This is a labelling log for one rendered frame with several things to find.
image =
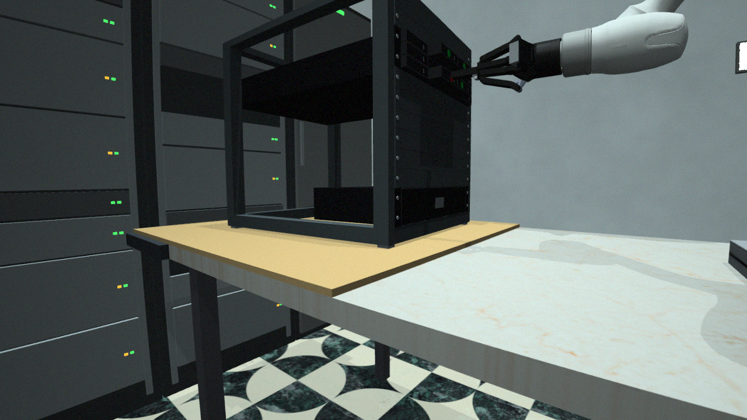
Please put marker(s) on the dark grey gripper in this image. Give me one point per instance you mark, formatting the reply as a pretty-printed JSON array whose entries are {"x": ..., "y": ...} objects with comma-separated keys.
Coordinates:
[{"x": 546, "y": 63}]

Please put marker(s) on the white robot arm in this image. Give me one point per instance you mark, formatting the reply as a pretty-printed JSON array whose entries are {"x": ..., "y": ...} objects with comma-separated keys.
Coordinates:
[{"x": 644, "y": 36}]

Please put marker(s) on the tan wooden board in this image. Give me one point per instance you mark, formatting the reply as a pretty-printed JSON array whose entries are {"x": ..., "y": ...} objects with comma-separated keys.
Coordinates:
[{"x": 326, "y": 266}]

